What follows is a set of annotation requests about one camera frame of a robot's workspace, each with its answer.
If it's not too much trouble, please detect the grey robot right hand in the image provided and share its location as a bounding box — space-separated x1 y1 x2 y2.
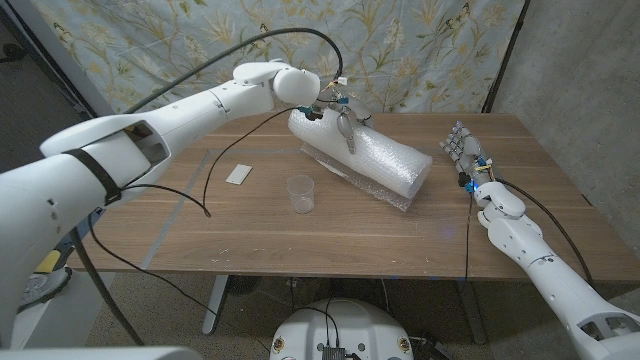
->
439 120 494 194

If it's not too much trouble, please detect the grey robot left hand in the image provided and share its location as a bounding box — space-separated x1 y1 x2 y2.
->
304 92 375 155

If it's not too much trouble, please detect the bubble wrap roll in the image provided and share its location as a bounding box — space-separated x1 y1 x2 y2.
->
287 108 434 212

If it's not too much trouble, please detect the clear plastic cup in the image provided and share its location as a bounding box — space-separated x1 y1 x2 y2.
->
286 174 316 215

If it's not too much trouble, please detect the grey table leg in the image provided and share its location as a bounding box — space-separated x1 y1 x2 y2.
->
457 280 489 345

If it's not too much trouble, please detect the grey tape strip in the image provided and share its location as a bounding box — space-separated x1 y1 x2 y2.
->
141 149 211 270

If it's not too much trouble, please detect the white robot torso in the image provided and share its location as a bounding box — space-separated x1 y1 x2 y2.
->
269 298 415 360

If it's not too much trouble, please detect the floral backdrop cloth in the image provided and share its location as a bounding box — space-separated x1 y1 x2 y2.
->
29 0 529 117

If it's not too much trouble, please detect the white table leg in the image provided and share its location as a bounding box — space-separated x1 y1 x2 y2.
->
202 274 230 336

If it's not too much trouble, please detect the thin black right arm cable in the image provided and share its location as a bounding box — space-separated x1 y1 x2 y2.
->
463 194 474 281

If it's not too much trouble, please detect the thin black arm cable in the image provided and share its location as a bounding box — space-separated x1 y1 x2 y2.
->
87 105 312 319
463 194 474 281

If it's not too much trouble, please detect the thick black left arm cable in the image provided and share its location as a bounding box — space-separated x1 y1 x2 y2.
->
124 26 346 115

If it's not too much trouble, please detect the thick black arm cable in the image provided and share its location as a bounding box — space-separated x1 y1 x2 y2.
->
124 26 346 115
494 177 595 286

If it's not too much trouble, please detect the black backdrop frame pole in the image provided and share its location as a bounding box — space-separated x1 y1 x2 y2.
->
481 0 532 114

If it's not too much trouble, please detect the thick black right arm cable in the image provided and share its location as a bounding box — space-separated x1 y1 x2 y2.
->
494 177 595 286

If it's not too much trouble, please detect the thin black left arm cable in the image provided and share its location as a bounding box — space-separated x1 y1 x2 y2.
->
87 105 312 319

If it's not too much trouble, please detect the grey backdrop frame pole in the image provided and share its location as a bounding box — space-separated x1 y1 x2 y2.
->
7 0 119 126

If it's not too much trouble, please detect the dark grey hanging hose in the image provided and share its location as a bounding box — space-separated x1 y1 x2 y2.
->
69 227 146 346

